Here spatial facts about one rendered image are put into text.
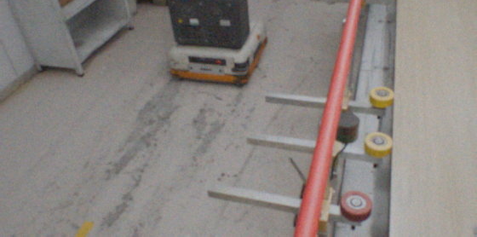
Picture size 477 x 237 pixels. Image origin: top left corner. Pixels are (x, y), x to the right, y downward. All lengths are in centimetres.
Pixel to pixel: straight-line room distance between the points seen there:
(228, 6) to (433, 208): 209
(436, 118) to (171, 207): 147
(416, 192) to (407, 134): 23
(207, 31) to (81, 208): 145
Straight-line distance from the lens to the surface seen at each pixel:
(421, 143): 136
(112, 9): 437
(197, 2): 300
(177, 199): 241
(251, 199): 121
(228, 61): 303
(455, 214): 119
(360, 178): 160
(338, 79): 23
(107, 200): 253
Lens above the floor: 177
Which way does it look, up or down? 36 degrees down
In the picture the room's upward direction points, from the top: 6 degrees counter-clockwise
